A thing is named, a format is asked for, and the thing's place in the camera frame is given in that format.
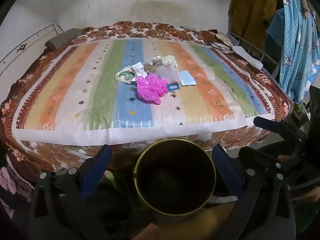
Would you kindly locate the striped colourful bed cover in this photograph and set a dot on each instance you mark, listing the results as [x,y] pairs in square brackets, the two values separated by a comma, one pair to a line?
[270,85]

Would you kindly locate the pink cloth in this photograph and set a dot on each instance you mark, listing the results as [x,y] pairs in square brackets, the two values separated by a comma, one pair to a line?
[6,190]

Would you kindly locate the pile of small white packets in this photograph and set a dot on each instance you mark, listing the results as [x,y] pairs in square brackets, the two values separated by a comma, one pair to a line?
[221,43]

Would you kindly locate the clear snack wrapper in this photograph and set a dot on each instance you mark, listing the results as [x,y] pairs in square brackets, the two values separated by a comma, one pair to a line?
[152,63]

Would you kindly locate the clear printed plastic bag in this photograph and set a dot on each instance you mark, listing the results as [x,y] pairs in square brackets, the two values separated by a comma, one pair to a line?
[168,73]

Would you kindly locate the white paper leaflet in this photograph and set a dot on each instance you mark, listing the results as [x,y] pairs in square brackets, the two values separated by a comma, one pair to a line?
[139,69]

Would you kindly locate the blue dotted hanging cloth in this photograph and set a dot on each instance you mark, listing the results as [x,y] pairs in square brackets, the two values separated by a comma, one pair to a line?
[297,45]

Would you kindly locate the striped colourful blanket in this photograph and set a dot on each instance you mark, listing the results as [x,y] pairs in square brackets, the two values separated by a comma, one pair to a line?
[75,85]

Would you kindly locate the metal bed rail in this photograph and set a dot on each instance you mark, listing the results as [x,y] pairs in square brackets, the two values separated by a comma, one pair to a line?
[260,52]

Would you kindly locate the pale yellow packet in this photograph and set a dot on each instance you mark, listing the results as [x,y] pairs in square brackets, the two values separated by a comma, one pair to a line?
[169,59]

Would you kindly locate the green and white carton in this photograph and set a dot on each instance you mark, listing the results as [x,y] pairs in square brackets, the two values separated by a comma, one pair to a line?
[125,75]

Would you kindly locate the blue face mask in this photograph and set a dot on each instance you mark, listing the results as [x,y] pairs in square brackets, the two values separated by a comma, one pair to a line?
[188,78]

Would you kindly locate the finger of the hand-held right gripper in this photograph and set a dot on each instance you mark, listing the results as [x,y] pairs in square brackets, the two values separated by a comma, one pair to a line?
[277,128]
[257,158]

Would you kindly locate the dark gold-rimmed trash bin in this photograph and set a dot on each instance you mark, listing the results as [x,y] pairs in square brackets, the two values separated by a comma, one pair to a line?
[175,177]

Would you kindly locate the pink mesh bath puff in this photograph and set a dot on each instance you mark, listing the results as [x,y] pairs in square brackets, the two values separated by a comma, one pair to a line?
[150,88]

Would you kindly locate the orange cloth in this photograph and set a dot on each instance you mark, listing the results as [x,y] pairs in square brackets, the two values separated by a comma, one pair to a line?
[200,222]

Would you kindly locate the person's right hand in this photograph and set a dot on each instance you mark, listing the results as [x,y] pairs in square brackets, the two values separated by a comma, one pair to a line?
[284,157]

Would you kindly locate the yellow hanging jacket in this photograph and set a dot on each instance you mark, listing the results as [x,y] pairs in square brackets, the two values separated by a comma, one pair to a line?
[252,12]

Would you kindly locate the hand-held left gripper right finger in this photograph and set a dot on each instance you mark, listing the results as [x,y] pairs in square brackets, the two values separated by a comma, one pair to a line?
[227,171]

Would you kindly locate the green printed bag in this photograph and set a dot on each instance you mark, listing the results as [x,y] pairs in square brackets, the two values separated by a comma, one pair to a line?
[111,177]

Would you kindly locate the white board with black lines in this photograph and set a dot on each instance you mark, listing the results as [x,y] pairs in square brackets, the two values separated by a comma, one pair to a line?
[22,47]

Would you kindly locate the small blue packet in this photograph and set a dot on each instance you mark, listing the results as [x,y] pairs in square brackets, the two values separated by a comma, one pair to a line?
[173,86]

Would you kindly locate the white folded cloth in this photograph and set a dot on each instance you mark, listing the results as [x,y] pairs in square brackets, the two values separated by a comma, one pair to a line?
[246,55]

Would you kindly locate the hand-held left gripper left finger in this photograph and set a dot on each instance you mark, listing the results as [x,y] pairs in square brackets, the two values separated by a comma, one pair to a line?
[97,170]

